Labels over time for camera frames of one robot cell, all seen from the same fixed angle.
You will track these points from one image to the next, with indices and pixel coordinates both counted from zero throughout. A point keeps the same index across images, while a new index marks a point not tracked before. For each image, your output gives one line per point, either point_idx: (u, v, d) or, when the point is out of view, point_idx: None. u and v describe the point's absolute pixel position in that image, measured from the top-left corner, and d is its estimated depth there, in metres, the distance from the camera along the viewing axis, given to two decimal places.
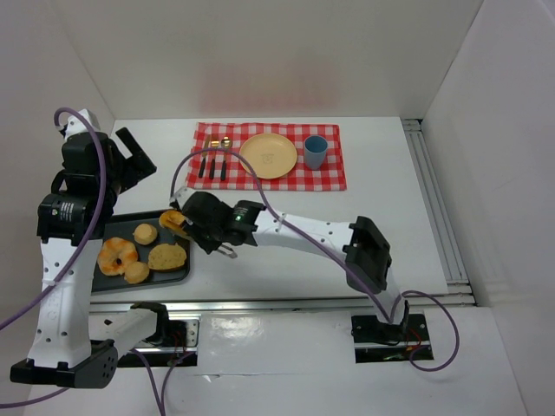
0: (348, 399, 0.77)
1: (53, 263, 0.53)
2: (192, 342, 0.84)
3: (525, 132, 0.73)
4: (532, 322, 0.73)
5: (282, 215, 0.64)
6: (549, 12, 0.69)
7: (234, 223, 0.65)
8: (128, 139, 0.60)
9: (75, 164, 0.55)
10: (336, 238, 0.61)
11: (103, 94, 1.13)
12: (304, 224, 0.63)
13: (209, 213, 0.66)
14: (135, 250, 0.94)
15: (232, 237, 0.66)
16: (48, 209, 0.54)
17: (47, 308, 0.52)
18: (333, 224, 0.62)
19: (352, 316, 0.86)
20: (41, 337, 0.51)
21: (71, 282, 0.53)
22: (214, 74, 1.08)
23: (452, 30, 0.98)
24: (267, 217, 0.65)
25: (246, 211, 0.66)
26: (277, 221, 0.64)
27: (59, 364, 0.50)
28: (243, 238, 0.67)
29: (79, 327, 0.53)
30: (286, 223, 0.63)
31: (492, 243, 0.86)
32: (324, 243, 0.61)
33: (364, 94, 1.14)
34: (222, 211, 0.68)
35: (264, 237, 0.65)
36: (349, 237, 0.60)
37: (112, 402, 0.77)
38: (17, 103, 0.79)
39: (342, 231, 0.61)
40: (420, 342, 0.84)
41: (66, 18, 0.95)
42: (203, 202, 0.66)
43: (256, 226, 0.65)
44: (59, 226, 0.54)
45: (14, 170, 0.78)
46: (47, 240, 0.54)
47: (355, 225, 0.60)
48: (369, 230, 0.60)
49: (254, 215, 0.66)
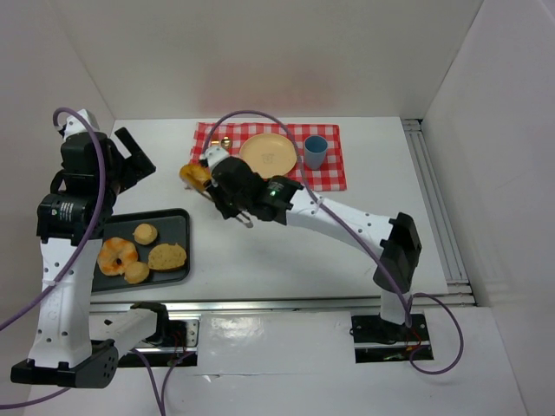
0: (348, 399, 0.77)
1: (53, 263, 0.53)
2: (192, 342, 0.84)
3: (525, 132, 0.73)
4: (532, 322, 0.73)
5: (321, 198, 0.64)
6: (549, 12, 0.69)
7: (270, 198, 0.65)
8: (127, 139, 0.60)
9: (75, 164, 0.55)
10: (374, 232, 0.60)
11: (103, 94, 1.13)
12: (344, 213, 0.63)
13: (243, 183, 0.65)
14: (135, 250, 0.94)
15: (264, 211, 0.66)
16: (48, 209, 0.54)
17: (48, 308, 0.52)
18: (372, 217, 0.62)
19: (352, 316, 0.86)
20: (42, 337, 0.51)
21: (72, 281, 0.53)
22: (214, 74, 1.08)
23: (452, 30, 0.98)
24: (304, 198, 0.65)
25: (283, 187, 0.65)
26: (314, 203, 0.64)
27: (59, 364, 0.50)
28: (273, 214, 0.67)
29: (80, 327, 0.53)
30: (323, 206, 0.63)
31: (492, 242, 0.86)
32: (362, 234, 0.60)
33: (365, 94, 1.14)
34: (256, 184, 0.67)
35: (298, 216, 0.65)
36: (388, 233, 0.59)
37: (112, 402, 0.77)
38: (17, 104, 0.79)
39: (381, 226, 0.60)
40: (420, 342, 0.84)
41: (65, 17, 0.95)
42: (238, 170, 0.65)
43: (291, 204, 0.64)
44: (59, 226, 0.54)
45: (15, 169, 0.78)
46: (47, 240, 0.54)
47: (395, 222, 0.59)
48: (411, 229, 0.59)
49: (290, 193, 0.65)
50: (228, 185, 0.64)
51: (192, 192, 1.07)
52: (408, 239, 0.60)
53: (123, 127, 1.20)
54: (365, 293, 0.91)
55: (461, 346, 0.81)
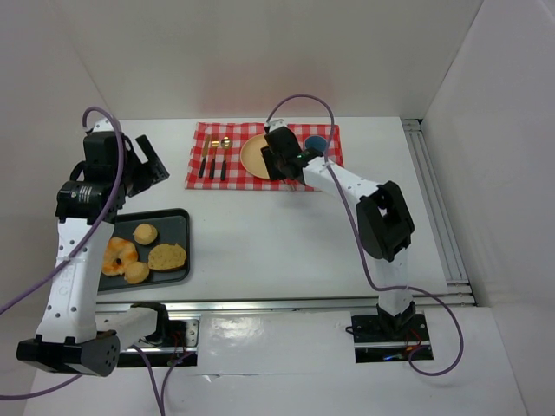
0: (348, 399, 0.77)
1: (68, 241, 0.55)
2: (192, 342, 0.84)
3: (525, 132, 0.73)
4: (532, 322, 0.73)
5: (331, 162, 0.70)
6: (549, 13, 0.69)
7: (296, 158, 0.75)
8: (145, 145, 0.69)
9: (94, 155, 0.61)
10: (358, 191, 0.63)
11: (103, 94, 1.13)
12: (343, 174, 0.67)
13: (282, 145, 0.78)
14: (135, 250, 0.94)
15: (289, 167, 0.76)
16: (66, 193, 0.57)
17: (59, 283, 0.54)
18: (365, 180, 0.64)
19: (352, 316, 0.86)
20: (51, 313, 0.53)
21: (85, 258, 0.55)
22: (215, 74, 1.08)
23: (452, 30, 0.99)
24: (319, 161, 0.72)
25: (308, 151, 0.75)
26: (323, 165, 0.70)
27: (66, 339, 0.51)
28: (297, 174, 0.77)
29: (88, 305, 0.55)
30: (330, 167, 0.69)
31: (492, 242, 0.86)
32: (350, 191, 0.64)
33: (365, 94, 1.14)
34: (295, 148, 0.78)
35: (310, 175, 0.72)
36: (370, 192, 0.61)
37: (112, 402, 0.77)
38: (17, 104, 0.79)
39: (368, 187, 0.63)
40: (420, 342, 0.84)
41: (66, 17, 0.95)
42: (281, 133, 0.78)
43: (308, 165, 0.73)
44: (77, 207, 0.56)
45: (16, 170, 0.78)
46: (64, 220, 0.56)
47: (381, 185, 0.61)
48: (392, 195, 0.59)
49: (312, 158, 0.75)
50: (271, 143, 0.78)
51: (192, 191, 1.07)
52: (393, 206, 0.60)
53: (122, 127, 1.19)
54: (365, 293, 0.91)
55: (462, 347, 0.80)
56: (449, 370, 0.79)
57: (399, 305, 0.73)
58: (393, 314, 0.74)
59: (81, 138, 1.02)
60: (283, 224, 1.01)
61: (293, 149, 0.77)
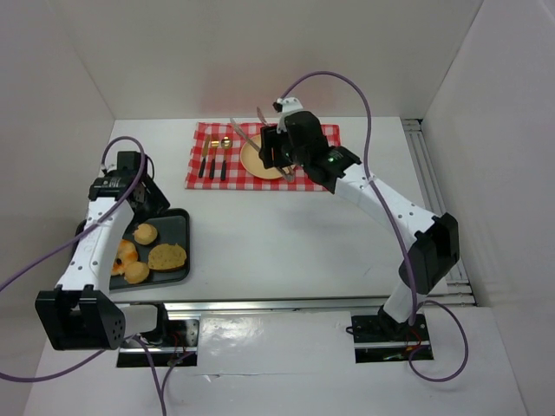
0: (348, 399, 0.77)
1: (97, 213, 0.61)
2: (192, 342, 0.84)
3: (525, 132, 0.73)
4: (532, 322, 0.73)
5: (373, 177, 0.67)
6: (549, 13, 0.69)
7: (326, 160, 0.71)
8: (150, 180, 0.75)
9: (124, 162, 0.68)
10: (411, 222, 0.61)
11: (103, 94, 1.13)
12: (389, 196, 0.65)
13: (310, 139, 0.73)
14: (135, 250, 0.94)
15: (316, 172, 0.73)
16: (100, 181, 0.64)
17: (84, 243, 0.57)
18: (416, 208, 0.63)
19: (352, 316, 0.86)
20: (74, 266, 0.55)
21: (109, 224, 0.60)
22: (215, 74, 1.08)
23: (452, 30, 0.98)
24: (358, 173, 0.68)
25: (341, 155, 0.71)
26: (364, 179, 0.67)
27: (85, 286, 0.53)
28: (325, 179, 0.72)
29: (106, 265, 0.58)
30: (374, 185, 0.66)
31: (493, 242, 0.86)
32: (400, 220, 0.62)
33: (365, 94, 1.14)
34: (321, 147, 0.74)
35: (347, 187, 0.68)
36: (426, 227, 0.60)
37: (112, 402, 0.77)
38: (16, 104, 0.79)
39: (422, 219, 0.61)
40: (420, 342, 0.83)
41: (65, 17, 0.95)
42: (310, 126, 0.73)
43: (343, 174, 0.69)
44: (106, 192, 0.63)
45: (16, 170, 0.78)
46: (95, 199, 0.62)
47: (437, 219, 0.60)
48: (451, 232, 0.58)
49: (348, 165, 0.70)
50: (297, 135, 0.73)
51: (192, 191, 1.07)
52: (446, 242, 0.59)
53: (122, 127, 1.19)
54: (365, 293, 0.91)
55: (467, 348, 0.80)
56: (450, 378, 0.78)
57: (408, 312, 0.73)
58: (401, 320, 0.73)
59: (81, 138, 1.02)
60: (283, 224, 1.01)
61: (320, 148, 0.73)
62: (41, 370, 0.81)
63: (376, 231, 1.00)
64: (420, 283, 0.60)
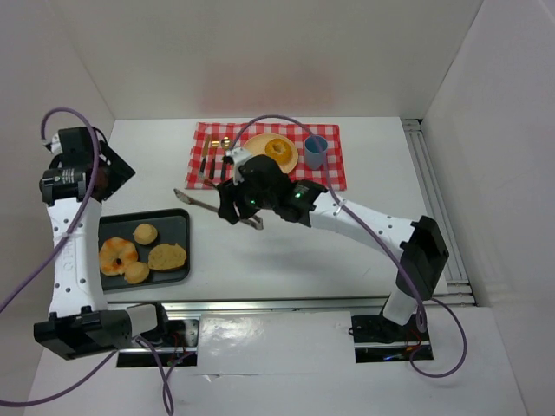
0: (348, 399, 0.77)
1: (62, 220, 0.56)
2: (192, 342, 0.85)
3: (526, 132, 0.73)
4: (532, 323, 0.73)
5: (342, 200, 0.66)
6: (549, 12, 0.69)
7: (295, 198, 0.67)
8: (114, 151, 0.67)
9: (71, 143, 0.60)
10: (394, 234, 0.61)
11: (103, 94, 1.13)
12: (364, 214, 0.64)
13: (273, 183, 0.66)
14: (135, 250, 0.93)
15: (287, 211, 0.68)
16: (49, 178, 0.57)
17: (62, 261, 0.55)
18: (394, 219, 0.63)
19: (352, 316, 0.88)
20: (61, 290, 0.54)
21: (82, 233, 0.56)
22: (215, 74, 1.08)
23: (452, 30, 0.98)
24: (328, 200, 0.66)
25: (307, 190, 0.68)
26: (336, 204, 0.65)
27: (82, 308, 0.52)
28: (297, 216, 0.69)
29: (94, 277, 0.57)
30: (346, 207, 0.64)
31: (493, 242, 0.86)
32: (382, 236, 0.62)
33: (364, 94, 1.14)
34: (283, 184, 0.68)
35: (321, 217, 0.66)
36: (409, 235, 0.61)
37: (112, 403, 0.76)
38: (16, 104, 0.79)
39: (402, 228, 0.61)
40: (420, 342, 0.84)
41: (65, 17, 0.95)
42: (269, 168, 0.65)
43: (315, 206, 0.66)
44: (62, 189, 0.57)
45: (15, 170, 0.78)
46: (53, 203, 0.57)
47: (417, 224, 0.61)
48: (431, 232, 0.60)
49: (315, 196, 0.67)
50: (258, 180, 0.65)
51: (192, 192, 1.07)
52: (432, 243, 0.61)
53: (122, 127, 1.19)
54: (366, 293, 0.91)
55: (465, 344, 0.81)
56: (446, 374, 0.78)
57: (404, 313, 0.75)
58: (401, 322, 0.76)
59: None
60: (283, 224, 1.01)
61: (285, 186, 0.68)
62: (41, 370, 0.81)
63: None
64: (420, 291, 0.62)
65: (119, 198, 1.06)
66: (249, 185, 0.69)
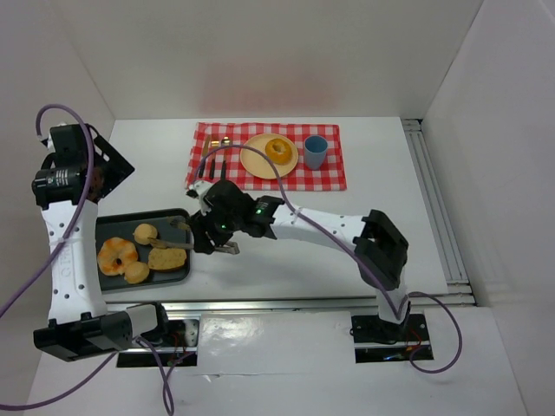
0: (348, 399, 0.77)
1: (57, 224, 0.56)
2: (192, 342, 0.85)
3: (526, 132, 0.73)
4: (532, 322, 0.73)
5: (297, 208, 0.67)
6: (550, 12, 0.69)
7: (256, 214, 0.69)
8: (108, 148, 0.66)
9: (64, 142, 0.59)
10: (347, 230, 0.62)
11: (103, 94, 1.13)
12: (319, 217, 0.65)
13: (235, 204, 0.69)
14: (135, 250, 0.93)
15: (252, 229, 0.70)
16: (42, 180, 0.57)
17: (60, 267, 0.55)
18: (346, 217, 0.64)
19: (352, 316, 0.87)
20: (59, 296, 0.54)
21: (79, 237, 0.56)
22: (215, 74, 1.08)
23: (452, 30, 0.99)
24: (284, 211, 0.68)
25: (267, 204, 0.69)
26: (292, 214, 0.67)
27: (82, 315, 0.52)
28: (262, 231, 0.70)
29: (94, 282, 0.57)
30: (302, 215, 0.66)
31: (493, 242, 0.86)
32: (337, 235, 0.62)
33: (364, 94, 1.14)
34: (244, 204, 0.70)
35: (281, 228, 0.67)
36: (361, 230, 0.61)
37: (112, 403, 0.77)
38: (16, 104, 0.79)
39: (355, 224, 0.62)
40: (420, 342, 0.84)
41: (65, 17, 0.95)
42: (228, 191, 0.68)
43: (273, 218, 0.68)
44: (57, 191, 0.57)
45: (15, 170, 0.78)
46: (48, 206, 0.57)
47: (367, 219, 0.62)
48: (382, 224, 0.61)
49: (274, 209, 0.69)
50: (220, 203, 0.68)
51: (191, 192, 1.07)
52: (385, 235, 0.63)
53: (122, 128, 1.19)
54: (366, 294, 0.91)
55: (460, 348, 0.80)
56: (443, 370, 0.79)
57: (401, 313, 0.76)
58: (397, 321, 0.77)
59: None
60: None
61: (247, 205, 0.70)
62: (41, 371, 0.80)
63: None
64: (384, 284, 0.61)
65: (119, 198, 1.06)
66: (214, 211, 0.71)
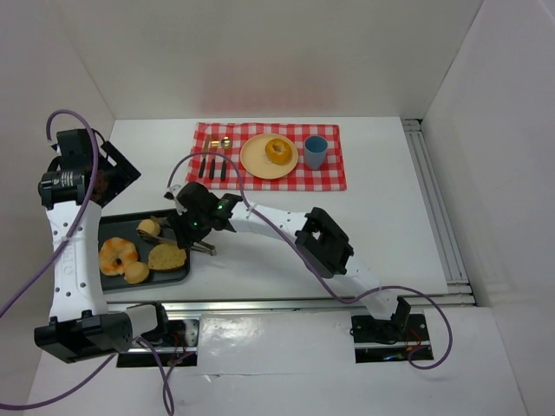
0: (348, 398, 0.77)
1: (62, 224, 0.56)
2: (192, 342, 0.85)
3: (525, 133, 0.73)
4: (532, 322, 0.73)
5: (253, 204, 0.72)
6: (550, 14, 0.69)
7: (217, 210, 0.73)
8: (113, 151, 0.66)
9: (68, 145, 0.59)
10: (291, 225, 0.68)
11: (103, 94, 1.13)
12: (270, 213, 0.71)
13: (199, 199, 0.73)
14: (135, 250, 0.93)
15: (214, 223, 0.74)
16: (48, 182, 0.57)
17: (62, 265, 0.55)
18: (292, 213, 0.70)
19: (352, 316, 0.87)
20: (61, 294, 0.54)
21: (81, 237, 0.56)
22: (215, 74, 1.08)
23: (452, 30, 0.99)
24: (242, 205, 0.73)
25: (227, 199, 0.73)
26: (247, 209, 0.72)
27: (83, 313, 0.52)
28: (224, 224, 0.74)
29: (94, 281, 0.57)
30: (256, 211, 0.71)
31: (492, 242, 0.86)
32: (283, 229, 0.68)
33: (365, 94, 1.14)
34: (211, 200, 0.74)
35: (238, 223, 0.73)
36: (303, 224, 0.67)
37: (112, 402, 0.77)
38: (16, 105, 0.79)
39: (298, 220, 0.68)
40: (420, 342, 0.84)
41: (65, 17, 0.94)
42: (194, 190, 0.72)
43: (231, 213, 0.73)
44: (62, 192, 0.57)
45: (14, 171, 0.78)
46: (52, 207, 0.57)
47: (310, 216, 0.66)
48: (323, 219, 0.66)
49: (233, 204, 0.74)
50: (185, 200, 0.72)
51: None
52: (326, 229, 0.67)
53: (122, 128, 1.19)
54: None
55: (449, 346, 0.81)
56: (432, 367, 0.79)
57: (387, 309, 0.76)
58: (387, 317, 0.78)
59: None
60: None
61: (211, 201, 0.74)
62: (41, 372, 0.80)
63: (376, 231, 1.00)
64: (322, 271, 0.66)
65: (119, 198, 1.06)
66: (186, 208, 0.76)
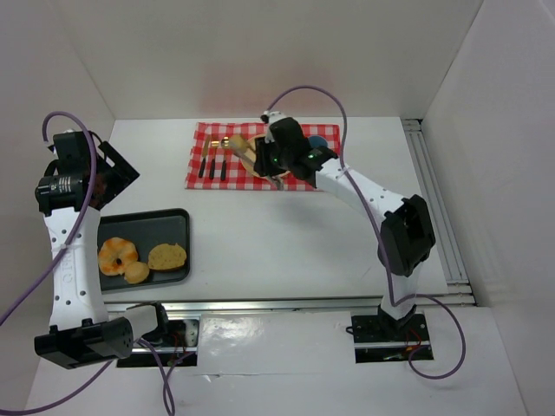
0: (348, 399, 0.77)
1: (60, 230, 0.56)
2: (192, 342, 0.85)
3: (525, 133, 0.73)
4: (532, 322, 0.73)
5: (348, 167, 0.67)
6: (549, 14, 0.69)
7: (306, 158, 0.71)
8: (111, 152, 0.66)
9: (67, 149, 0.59)
10: (382, 204, 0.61)
11: (103, 94, 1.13)
12: (363, 183, 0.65)
13: (292, 140, 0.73)
14: (135, 250, 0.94)
15: (298, 169, 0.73)
16: (45, 188, 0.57)
17: (62, 272, 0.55)
18: (388, 191, 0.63)
19: (352, 316, 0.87)
20: (61, 302, 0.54)
21: (81, 243, 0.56)
22: (215, 74, 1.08)
23: (452, 31, 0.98)
24: (335, 164, 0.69)
25: (321, 151, 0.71)
26: (340, 170, 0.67)
27: (83, 321, 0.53)
28: (307, 175, 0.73)
29: (95, 288, 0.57)
30: (349, 173, 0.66)
31: (493, 242, 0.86)
32: (372, 204, 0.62)
33: (365, 94, 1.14)
34: (303, 145, 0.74)
35: (323, 178, 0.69)
36: (395, 207, 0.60)
37: (111, 402, 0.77)
38: (17, 107, 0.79)
39: (392, 201, 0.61)
40: (420, 342, 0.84)
41: (65, 18, 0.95)
42: (291, 127, 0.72)
43: (322, 166, 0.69)
44: (60, 198, 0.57)
45: (15, 172, 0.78)
46: (50, 213, 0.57)
47: (407, 200, 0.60)
48: (420, 211, 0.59)
49: (325, 159, 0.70)
50: (278, 137, 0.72)
51: (192, 192, 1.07)
52: (416, 223, 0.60)
53: (122, 128, 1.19)
54: (365, 294, 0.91)
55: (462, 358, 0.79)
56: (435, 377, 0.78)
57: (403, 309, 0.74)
58: (395, 316, 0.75)
59: None
60: (282, 225, 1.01)
61: (302, 147, 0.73)
62: (41, 372, 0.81)
63: None
64: (395, 264, 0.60)
65: (119, 198, 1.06)
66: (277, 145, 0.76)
